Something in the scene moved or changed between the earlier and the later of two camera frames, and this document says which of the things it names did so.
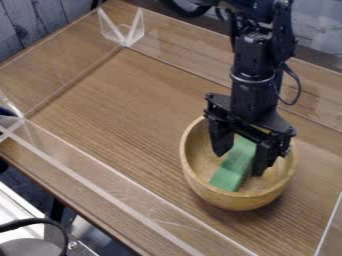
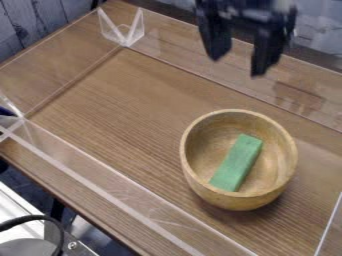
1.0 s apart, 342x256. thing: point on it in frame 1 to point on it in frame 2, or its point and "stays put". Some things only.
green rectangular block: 236,167 stays put
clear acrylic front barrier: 98,196 stays put
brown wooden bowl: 259,191 stays put
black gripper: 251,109 to 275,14
